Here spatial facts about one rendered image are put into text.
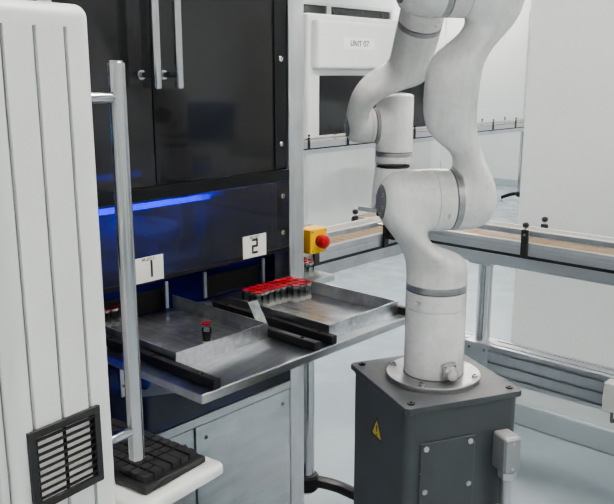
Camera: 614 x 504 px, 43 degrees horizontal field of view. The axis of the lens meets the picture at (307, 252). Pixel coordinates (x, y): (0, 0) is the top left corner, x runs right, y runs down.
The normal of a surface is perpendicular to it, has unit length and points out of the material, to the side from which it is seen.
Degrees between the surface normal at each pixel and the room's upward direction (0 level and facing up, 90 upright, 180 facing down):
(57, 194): 90
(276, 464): 90
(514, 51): 90
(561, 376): 90
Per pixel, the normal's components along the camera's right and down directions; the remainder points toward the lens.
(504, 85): -0.68, 0.16
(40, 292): 0.81, 0.13
